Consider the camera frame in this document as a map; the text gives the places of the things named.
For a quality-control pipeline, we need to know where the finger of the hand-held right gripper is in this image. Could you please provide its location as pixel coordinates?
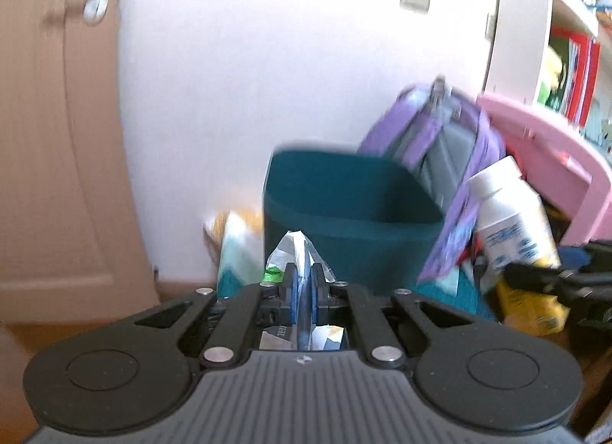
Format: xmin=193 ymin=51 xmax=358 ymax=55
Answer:
xmin=504 ymin=261 xmax=612 ymax=326
xmin=581 ymin=239 xmax=612 ymax=265

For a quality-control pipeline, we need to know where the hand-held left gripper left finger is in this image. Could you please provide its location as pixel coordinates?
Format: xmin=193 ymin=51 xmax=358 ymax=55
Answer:
xmin=129 ymin=262 xmax=304 ymax=368

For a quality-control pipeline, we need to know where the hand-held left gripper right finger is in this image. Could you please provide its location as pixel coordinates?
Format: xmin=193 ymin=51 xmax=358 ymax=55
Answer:
xmin=308 ymin=263 xmax=479 ymax=368

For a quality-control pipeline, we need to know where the silver blue plastic wrapper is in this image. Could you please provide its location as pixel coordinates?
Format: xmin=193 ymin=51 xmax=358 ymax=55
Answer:
xmin=258 ymin=230 xmax=346 ymax=354

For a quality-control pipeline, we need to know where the white yellow plastic bottle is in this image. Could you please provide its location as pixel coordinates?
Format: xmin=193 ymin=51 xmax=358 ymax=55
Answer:
xmin=466 ymin=157 xmax=572 ymax=336

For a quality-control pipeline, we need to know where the teal plastic trash bin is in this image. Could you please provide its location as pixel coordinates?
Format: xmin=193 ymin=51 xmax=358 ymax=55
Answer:
xmin=262 ymin=150 xmax=445 ymax=296

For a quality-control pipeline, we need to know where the teal cream zigzag quilt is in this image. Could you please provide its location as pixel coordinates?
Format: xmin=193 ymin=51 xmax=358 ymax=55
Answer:
xmin=217 ymin=212 xmax=498 ymax=323

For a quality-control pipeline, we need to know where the yellow patterned cushion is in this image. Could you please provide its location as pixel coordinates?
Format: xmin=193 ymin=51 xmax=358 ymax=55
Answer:
xmin=203 ymin=207 xmax=265 ymax=253

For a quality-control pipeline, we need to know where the pink wooden desk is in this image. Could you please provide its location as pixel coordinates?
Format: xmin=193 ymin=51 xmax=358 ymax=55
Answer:
xmin=475 ymin=92 xmax=612 ymax=248

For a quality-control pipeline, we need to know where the purple grey backpack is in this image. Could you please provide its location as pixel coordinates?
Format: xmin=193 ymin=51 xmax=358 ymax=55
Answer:
xmin=356 ymin=75 xmax=508 ymax=292

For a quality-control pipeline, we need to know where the green yellow plush toy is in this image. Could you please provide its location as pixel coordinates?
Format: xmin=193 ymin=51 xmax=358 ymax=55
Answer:
xmin=535 ymin=44 xmax=567 ymax=107

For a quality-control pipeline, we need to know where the white bookshelf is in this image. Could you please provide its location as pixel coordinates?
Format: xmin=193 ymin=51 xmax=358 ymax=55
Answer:
xmin=480 ymin=0 xmax=612 ymax=148

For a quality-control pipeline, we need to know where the beige wooden door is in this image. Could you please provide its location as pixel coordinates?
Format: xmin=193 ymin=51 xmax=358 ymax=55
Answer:
xmin=0 ymin=0 xmax=161 ymax=325

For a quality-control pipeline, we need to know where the round door lock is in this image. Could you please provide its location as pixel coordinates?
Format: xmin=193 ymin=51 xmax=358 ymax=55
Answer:
xmin=82 ymin=0 xmax=108 ymax=24

